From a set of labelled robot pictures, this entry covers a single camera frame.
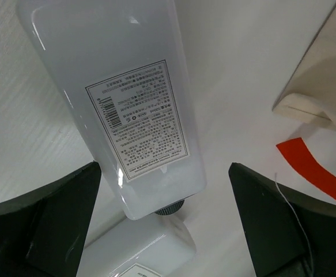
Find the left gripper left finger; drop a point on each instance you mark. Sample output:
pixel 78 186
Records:
pixel 43 232

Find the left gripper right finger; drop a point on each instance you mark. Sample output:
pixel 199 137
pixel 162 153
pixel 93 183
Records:
pixel 288 233

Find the white bottle black cap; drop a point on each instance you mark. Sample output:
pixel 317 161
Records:
pixel 152 246

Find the canvas bag orange handles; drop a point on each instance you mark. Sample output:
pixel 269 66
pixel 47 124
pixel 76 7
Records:
pixel 310 97

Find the white bottle text label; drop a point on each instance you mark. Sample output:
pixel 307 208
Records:
pixel 121 69

